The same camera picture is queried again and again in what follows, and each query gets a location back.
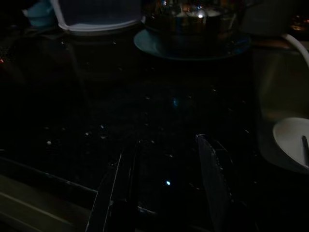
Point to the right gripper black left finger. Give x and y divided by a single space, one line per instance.
113 188

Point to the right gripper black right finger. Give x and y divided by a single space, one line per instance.
214 183

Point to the teal plate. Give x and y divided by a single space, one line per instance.
154 46

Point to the white bowl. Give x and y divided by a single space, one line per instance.
288 140

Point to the white plastic container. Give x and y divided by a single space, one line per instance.
99 17

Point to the small teal object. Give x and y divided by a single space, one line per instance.
39 15

